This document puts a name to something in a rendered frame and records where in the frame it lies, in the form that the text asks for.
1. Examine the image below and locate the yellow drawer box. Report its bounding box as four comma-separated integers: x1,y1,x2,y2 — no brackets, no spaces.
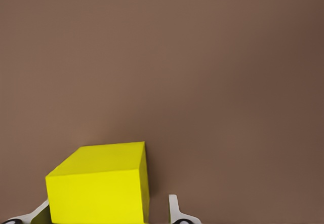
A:
45,141,150,224

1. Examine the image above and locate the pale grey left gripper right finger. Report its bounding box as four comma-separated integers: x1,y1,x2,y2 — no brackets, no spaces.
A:
169,194,203,224

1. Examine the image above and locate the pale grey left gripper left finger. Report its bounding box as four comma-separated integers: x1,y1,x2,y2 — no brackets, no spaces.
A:
2,199,50,224

